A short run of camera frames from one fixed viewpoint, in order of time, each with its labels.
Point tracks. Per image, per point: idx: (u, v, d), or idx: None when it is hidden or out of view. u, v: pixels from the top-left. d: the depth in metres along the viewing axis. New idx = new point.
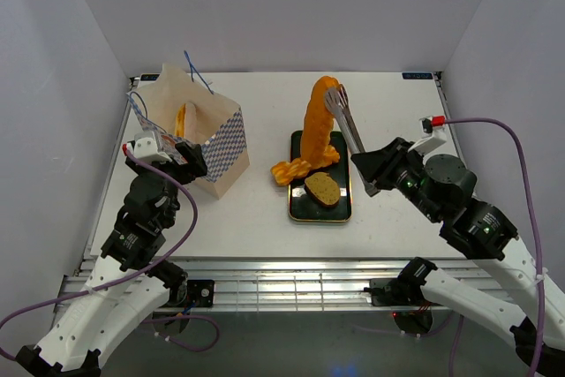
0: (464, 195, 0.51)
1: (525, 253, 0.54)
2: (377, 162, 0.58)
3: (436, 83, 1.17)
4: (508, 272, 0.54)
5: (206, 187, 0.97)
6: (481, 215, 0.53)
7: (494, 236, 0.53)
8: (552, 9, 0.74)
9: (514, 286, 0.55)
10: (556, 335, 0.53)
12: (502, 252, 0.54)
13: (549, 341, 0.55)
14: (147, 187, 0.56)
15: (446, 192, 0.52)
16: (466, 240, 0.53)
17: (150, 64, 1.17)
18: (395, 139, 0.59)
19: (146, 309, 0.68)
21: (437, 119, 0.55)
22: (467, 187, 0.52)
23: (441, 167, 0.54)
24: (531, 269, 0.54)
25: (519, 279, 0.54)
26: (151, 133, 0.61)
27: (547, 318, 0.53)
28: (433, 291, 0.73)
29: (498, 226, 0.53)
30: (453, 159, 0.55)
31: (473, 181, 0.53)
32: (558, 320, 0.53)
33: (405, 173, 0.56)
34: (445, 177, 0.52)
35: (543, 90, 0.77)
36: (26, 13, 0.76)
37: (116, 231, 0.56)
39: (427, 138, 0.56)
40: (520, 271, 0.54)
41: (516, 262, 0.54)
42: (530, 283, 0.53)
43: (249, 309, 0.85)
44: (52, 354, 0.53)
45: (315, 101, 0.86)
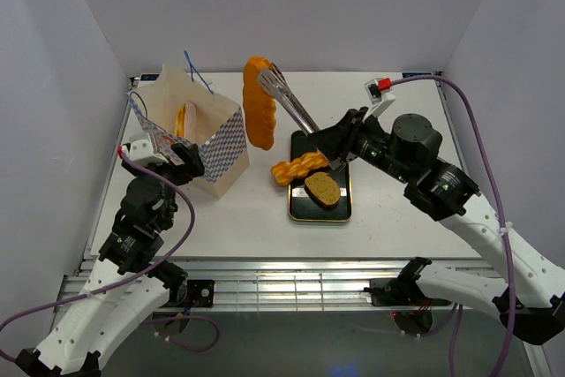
0: (428, 154, 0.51)
1: (488, 207, 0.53)
2: (336, 136, 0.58)
3: (436, 83, 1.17)
4: (470, 227, 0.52)
5: (206, 187, 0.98)
6: (442, 174, 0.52)
7: (455, 193, 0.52)
8: (553, 8, 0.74)
9: (480, 243, 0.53)
10: (529, 291, 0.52)
12: (463, 207, 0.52)
13: (524, 300, 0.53)
14: (145, 190, 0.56)
15: (411, 152, 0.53)
16: (428, 199, 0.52)
17: (150, 64, 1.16)
18: (348, 110, 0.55)
19: (146, 309, 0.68)
21: (383, 82, 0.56)
22: (433, 146, 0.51)
23: (404, 126, 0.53)
24: (494, 223, 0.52)
25: (483, 234, 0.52)
26: (146, 136, 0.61)
27: (516, 271, 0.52)
28: (429, 283, 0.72)
29: (460, 184, 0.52)
30: (418, 119, 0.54)
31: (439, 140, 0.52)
32: (527, 275, 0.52)
33: (368, 142, 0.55)
34: (411, 136, 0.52)
35: (544, 91, 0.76)
36: (26, 14, 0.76)
37: (113, 234, 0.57)
39: (378, 103, 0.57)
40: (484, 226, 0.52)
41: (478, 217, 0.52)
42: (494, 237, 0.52)
43: (249, 309, 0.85)
44: (51, 358, 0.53)
45: (252, 86, 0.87)
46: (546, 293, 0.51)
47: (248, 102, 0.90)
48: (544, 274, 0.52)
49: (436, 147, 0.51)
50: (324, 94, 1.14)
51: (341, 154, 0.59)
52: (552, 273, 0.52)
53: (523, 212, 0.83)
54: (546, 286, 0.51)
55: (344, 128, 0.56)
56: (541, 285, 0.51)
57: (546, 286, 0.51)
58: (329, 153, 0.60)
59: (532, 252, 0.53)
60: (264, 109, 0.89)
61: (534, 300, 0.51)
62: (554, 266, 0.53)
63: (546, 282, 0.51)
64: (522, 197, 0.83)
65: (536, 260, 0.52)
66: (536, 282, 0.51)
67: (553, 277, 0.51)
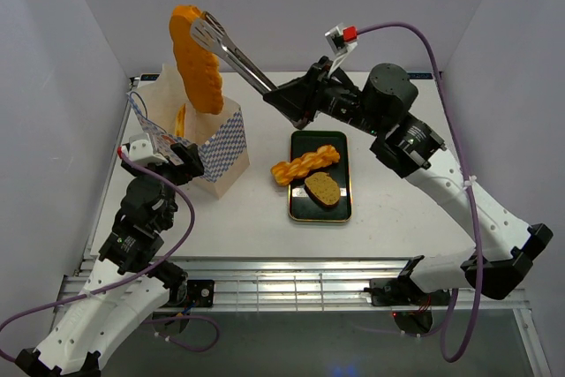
0: (402, 107, 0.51)
1: (453, 162, 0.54)
2: (301, 97, 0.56)
3: (436, 83, 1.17)
4: (435, 181, 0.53)
5: (206, 187, 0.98)
6: (410, 129, 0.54)
7: (420, 147, 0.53)
8: (552, 8, 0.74)
9: (446, 197, 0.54)
10: (492, 244, 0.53)
12: (428, 162, 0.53)
13: (488, 253, 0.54)
14: (145, 190, 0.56)
15: (385, 105, 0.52)
16: (395, 154, 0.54)
17: (150, 64, 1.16)
18: (312, 67, 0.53)
19: (146, 309, 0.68)
21: (350, 32, 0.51)
22: (407, 100, 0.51)
23: (378, 77, 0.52)
24: (459, 177, 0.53)
25: (448, 187, 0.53)
26: (146, 136, 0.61)
27: (479, 223, 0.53)
28: (418, 273, 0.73)
29: (425, 139, 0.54)
30: (390, 70, 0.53)
31: (410, 94, 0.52)
32: (491, 227, 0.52)
33: (337, 100, 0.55)
34: (387, 89, 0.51)
35: (543, 91, 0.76)
36: (26, 13, 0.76)
37: (114, 233, 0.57)
39: (343, 56, 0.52)
40: (448, 179, 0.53)
41: (444, 171, 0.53)
42: (458, 191, 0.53)
43: (249, 309, 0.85)
44: (51, 358, 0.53)
45: (186, 45, 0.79)
46: (506, 244, 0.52)
47: (184, 61, 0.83)
48: (506, 225, 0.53)
49: (408, 100, 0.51)
50: None
51: (307, 112, 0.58)
52: (513, 224, 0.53)
53: (523, 212, 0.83)
54: (507, 237, 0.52)
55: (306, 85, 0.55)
56: (502, 237, 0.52)
57: (507, 237, 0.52)
58: (294, 113, 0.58)
59: (495, 205, 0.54)
60: (207, 66, 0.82)
61: (496, 252, 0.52)
62: (516, 218, 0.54)
63: (507, 233, 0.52)
64: (522, 197, 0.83)
65: (498, 212, 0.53)
66: (497, 234, 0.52)
67: (514, 229, 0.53)
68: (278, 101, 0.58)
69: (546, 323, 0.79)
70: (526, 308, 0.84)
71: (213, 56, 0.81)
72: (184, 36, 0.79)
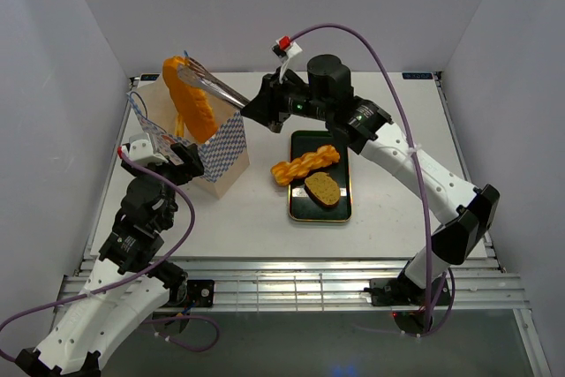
0: (338, 84, 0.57)
1: (400, 134, 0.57)
2: (262, 102, 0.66)
3: (436, 83, 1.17)
4: (383, 151, 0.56)
5: (206, 187, 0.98)
6: (358, 109, 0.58)
7: (371, 123, 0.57)
8: (552, 9, 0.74)
9: (395, 166, 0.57)
10: (441, 206, 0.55)
12: (375, 134, 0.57)
13: (441, 215, 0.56)
14: (144, 190, 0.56)
15: (325, 87, 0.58)
16: (347, 131, 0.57)
17: (150, 64, 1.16)
18: (263, 78, 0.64)
19: (146, 309, 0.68)
21: (282, 41, 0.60)
22: (342, 78, 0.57)
23: (314, 64, 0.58)
24: (405, 146, 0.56)
25: (395, 156, 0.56)
26: (146, 136, 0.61)
27: (426, 187, 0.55)
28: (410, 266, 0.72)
29: (374, 116, 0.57)
30: (329, 58, 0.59)
31: (346, 75, 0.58)
32: (437, 189, 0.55)
33: (291, 97, 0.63)
34: (320, 71, 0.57)
35: (544, 91, 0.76)
36: (26, 13, 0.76)
37: (114, 233, 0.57)
39: (288, 60, 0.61)
40: (395, 148, 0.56)
41: (390, 142, 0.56)
42: (404, 158, 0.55)
43: (249, 309, 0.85)
44: (51, 358, 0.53)
45: (178, 87, 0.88)
46: (452, 203, 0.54)
47: (178, 100, 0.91)
48: (451, 186, 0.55)
49: (342, 80, 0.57)
50: None
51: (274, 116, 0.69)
52: (458, 185, 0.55)
53: (523, 211, 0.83)
54: (453, 197, 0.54)
55: (264, 93, 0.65)
56: (448, 196, 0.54)
57: (453, 196, 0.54)
58: (264, 121, 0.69)
59: (440, 169, 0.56)
60: (198, 101, 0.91)
61: (446, 212, 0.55)
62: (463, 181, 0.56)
63: (452, 193, 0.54)
64: (522, 197, 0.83)
65: (443, 175, 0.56)
66: (443, 195, 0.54)
67: (460, 190, 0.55)
68: (251, 113, 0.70)
69: (546, 323, 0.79)
70: (526, 308, 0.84)
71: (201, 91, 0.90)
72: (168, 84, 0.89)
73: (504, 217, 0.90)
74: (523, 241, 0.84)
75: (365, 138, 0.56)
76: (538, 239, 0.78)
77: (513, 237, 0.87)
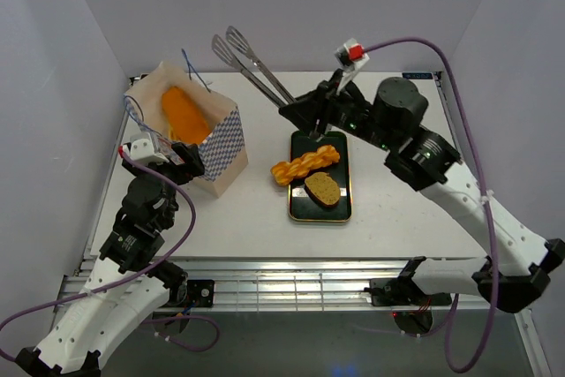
0: (414, 119, 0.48)
1: (469, 177, 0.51)
2: (311, 112, 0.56)
3: (436, 83, 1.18)
4: (453, 196, 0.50)
5: (206, 187, 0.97)
6: (423, 143, 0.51)
7: (437, 162, 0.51)
8: (552, 9, 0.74)
9: (460, 212, 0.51)
10: (508, 260, 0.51)
12: (445, 175, 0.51)
13: (505, 268, 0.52)
14: (145, 189, 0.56)
15: (395, 119, 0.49)
16: (410, 169, 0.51)
17: (150, 64, 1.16)
18: (320, 86, 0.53)
19: (146, 309, 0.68)
21: (354, 49, 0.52)
22: (419, 112, 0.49)
23: (387, 91, 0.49)
24: (476, 192, 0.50)
25: (465, 203, 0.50)
26: (146, 135, 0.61)
27: (497, 240, 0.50)
28: (423, 276, 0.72)
29: (441, 154, 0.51)
30: (400, 83, 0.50)
31: (423, 106, 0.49)
32: (508, 244, 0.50)
33: (347, 115, 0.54)
34: (396, 101, 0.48)
35: (543, 91, 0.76)
36: (25, 13, 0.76)
37: (114, 233, 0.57)
39: (352, 73, 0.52)
40: (465, 194, 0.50)
41: (460, 186, 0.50)
42: (476, 207, 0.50)
43: (249, 309, 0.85)
44: (51, 358, 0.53)
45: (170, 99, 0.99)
46: (523, 261, 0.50)
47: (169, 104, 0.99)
48: (523, 241, 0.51)
49: (419, 113, 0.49)
50: None
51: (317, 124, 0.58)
52: (529, 239, 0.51)
53: (523, 211, 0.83)
54: (524, 254, 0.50)
55: (314, 102, 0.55)
56: (521, 253, 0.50)
57: (524, 253, 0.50)
58: (305, 129, 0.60)
59: (512, 220, 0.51)
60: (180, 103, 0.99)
61: (514, 268, 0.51)
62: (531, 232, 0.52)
63: (523, 250, 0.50)
64: (523, 197, 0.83)
65: (515, 228, 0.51)
66: (516, 252, 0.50)
67: (530, 245, 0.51)
68: (290, 115, 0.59)
69: (546, 323, 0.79)
70: (526, 308, 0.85)
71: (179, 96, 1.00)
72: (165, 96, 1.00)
73: None
74: None
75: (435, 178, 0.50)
76: (538, 238, 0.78)
77: None
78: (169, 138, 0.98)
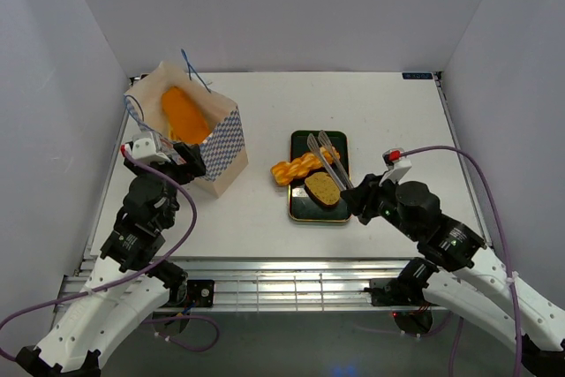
0: (429, 215, 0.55)
1: (495, 260, 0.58)
2: (357, 197, 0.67)
3: (436, 83, 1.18)
4: (479, 278, 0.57)
5: (206, 187, 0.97)
6: (450, 230, 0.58)
7: (463, 248, 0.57)
8: (552, 9, 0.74)
9: (488, 290, 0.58)
10: (541, 335, 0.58)
12: (471, 260, 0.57)
13: (541, 344, 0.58)
14: (146, 188, 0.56)
15: (414, 214, 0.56)
16: (440, 254, 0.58)
17: (150, 64, 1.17)
18: (366, 176, 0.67)
19: (146, 309, 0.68)
21: (394, 154, 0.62)
22: (433, 207, 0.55)
23: (403, 192, 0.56)
24: (501, 274, 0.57)
25: (493, 284, 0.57)
26: (149, 134, 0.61)
27: (528, 318, 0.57)
28: (434, 293, 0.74)
29: (466, 240, 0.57)
30: (416, 182, 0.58)
31: (435, 206, 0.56)
32: (538, 320, 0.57)
33: (384, 203, 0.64)
34: (411, 201, 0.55)
35: (544, 91, 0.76)
36: (26, 13, 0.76)
37: (115, 232, 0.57)
39: (392, 171, 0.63)
40: (493, 276, 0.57)
41: (486, 268, 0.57)
42: (502, 287, 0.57)
43: (249, 309, 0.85)
44: (52, 356, 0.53)
45: (171, 99, 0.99)
46: (554, 336, 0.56)
47: (168, 104, 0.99)
48: (553, 319, 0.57)
49: (433, 210, 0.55)
50: (323, 95, 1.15)
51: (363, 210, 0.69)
52: (559, 317, 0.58)
53: (523, 211, 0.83)
54: (555, 330, 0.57)
55: (361, 190, 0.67)
56: (552, 329, 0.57)
57: (555, 330, 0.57)
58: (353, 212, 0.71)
59: (538, 298, 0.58)
60: (179, 103, 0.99)
61: (547, 343, 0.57)
62: (561, 310, 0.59)
63: (554, 327, 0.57)
64: (523, 197, 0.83)
65: (543, 305, 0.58)
66: (546, 327, 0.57)
67: (561, 320, 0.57)
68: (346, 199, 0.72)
69: None
70: None
71: (179, 97, 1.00)
72: (164, 96, 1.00)
73: (504, 218, 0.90)
74: (522, 241, 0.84)
75: (459, 262, 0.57)
76: (538, 238, 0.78)
77: (513, 237, 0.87)
78: (169, 138, 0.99)
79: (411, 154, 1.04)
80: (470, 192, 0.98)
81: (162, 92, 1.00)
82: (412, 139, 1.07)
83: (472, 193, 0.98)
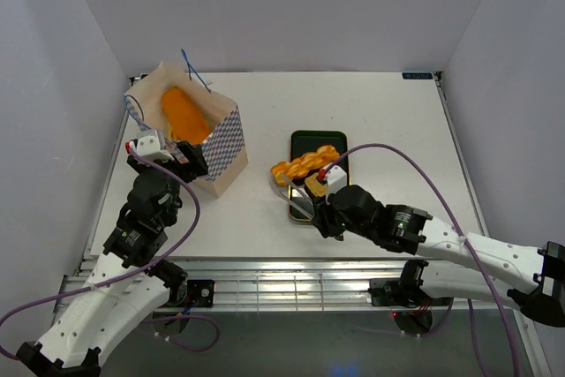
0: (366, 211, 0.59)
1: (445, 225, 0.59)
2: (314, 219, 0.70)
3: (436, 83, 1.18)
4: (437, 248, 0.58)
5: (206, 187, 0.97)
6: (395, 215, 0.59)
7: (413, 226, 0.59)
8: (552, 8, 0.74)
9: (453, 256, 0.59)
10: (516, 279, 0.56)
12: (423, 234, 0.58)
13: (524, 287, 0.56)
14: (151, 184, 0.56)
15: (357, 214, 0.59)
16: (396, 242, 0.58)
17: (151, 64, 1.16)
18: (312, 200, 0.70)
19: (146, 309, 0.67)
21: (320, 173, 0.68)
22: (366, 201, 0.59)
23: (339, 199, 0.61)
24: (455, 236, 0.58)
25: (450, 249, 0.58)
26: (154, 132, 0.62)
27: (494, 267, 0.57)
28: (433, 286, 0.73)
29: (412, 218, 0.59)
30: (350, 186, 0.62)
31: (370, 199, 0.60)
32: (503, 265, 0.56)
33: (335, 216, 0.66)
34: (346, 204, 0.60)
35: (544, 90, 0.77)
36: (26, 13, 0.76)
37: (118, 228, 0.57)
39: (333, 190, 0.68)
40: (447, 242, 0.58)
41: (440, 237, 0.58)
42: (460, 248, 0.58)
43: (249, 309, 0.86)
44: (53, 351, 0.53)
45: (171, 100, 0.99)
46: (525, 275, 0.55)
47: (169, 104, 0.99)
48: (517, 258, 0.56)
49: (370, 202, 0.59)
50: (324, 95, 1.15)
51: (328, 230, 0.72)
52: (523, 254, 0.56)
53: (523, 210, 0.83)
54: (524, 268, 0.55)
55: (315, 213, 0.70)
56: (520, 269, 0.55)
57: (523, 268, 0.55)
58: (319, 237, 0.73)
59: (498, 245, 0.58)
60: (180, 104, 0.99)
61: (525, 284, 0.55)
62: (523, 247, 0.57)
63: (522, 266, 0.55)
64: (523, 195, 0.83)
65: (503, 249, 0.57)
66: (513, 269, 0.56)
67: (526, 259, 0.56)
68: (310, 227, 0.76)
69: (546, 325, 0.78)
70: None
71: (179, 97, 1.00)
72: (163, 96, 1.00)
73: (504, 217, 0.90)
74: (520, 240, 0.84)
75: (415, 244, 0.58)
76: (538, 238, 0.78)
77: (512, 236, 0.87)
78: (169, 138, 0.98)
79: (410, 154, 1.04)
80: (470, 192, 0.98)
81: (161, 93, 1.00)
82: (412, 139, 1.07)
83: (472, 194, 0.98)
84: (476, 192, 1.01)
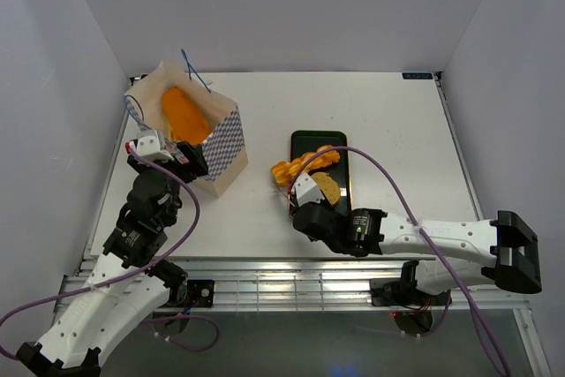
0: (323, 224, 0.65)
1: (399, 219, 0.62)
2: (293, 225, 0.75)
3: (436, 83, 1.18)
4: (396, 243, 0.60)
5: (206, 187, 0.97)
6: (355, 220, 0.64)
7: (372, 228, 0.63)
8: (552, 9, 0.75)
9: (415, 247, 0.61)
10: (478, 256, 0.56)
12: (380, 233, 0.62)
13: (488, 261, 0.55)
14: (150, 184, 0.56)
15: (319, 230, 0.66)
16: (359, 246, 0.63)
17: (150, 64, 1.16)
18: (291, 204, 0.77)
19: (146, 309, 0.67)
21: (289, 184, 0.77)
22: (321, 214, 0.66)
23: (297, 219, 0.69)
24: (410, 226, 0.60)
25: (409, 241, 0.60)
26: (154, 133, 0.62)
27: (453, 250, 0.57)
28: (425, 282, 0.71)
29: (370, 220, 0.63)
30: (305, 205, 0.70)
31: (323, 211, 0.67)
32: (461, 245, 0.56)
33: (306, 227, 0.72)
34: (302, 222, 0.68)
35: (544, 91, 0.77)
36: (26, 13, 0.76)
37: (117, 229, 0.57)
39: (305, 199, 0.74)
40: (404, 235, 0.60)
41: (397, 230, 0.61)
42: (417, 237, 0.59)
43: (249, 309, 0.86)
44: (52, 351, 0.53)
45: (170, 99, 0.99)
46: (483, 249, 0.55)
47: (168, 103, 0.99)
48: (472, 235, 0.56)
49: (324, 214, 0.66)
50: (323, 95, 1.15)
51: None
52: (478, 229, 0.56)
53: (522, 209, 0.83)
54: (480, 244, 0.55)
55: None
56: (476, 246, 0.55)
57: (480, 244, 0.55)
58: None
59: (453, 225, 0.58)
60: (180, 103, 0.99)
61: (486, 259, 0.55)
62: (477, 222, 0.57)
63: (478, 241, 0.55)
64: (523, 195, 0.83)
65: (458, 229, 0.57)
66: (470, 246, 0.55)
67: (480, 232, 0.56)
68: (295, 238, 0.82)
69: (547, 325, 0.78)
70: (526, 308, 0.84)
71: (179, 96, 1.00)
72: (161, 96, 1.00)
73: None
74: None
75: (376, 245, 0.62)
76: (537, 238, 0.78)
77: None
78: (169, 138, 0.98)
79: (411, 154, 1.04)
80: (470, 192, 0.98)
81: (161, 92, 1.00)
82: (412, 139, 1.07)
83: (472, 194, 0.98)
84: (476, 192, 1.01)
